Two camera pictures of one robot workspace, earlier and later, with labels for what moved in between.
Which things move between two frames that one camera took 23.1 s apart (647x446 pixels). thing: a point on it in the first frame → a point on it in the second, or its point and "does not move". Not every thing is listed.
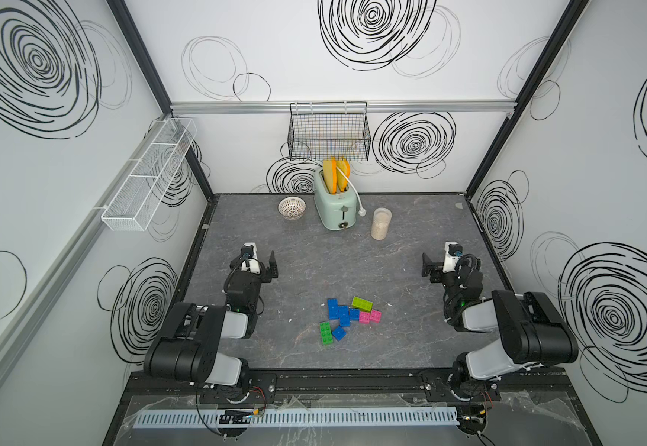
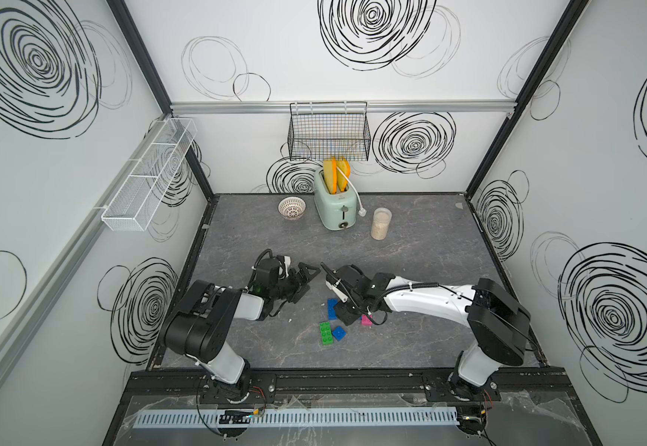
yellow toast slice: [330, 175] does not move
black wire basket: [329, 129] does not move
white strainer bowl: [292, 207] does not move
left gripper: [264, 276] → [297, 284]
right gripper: [437, 269] → [343, 317]
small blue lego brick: [338, 333] does not move
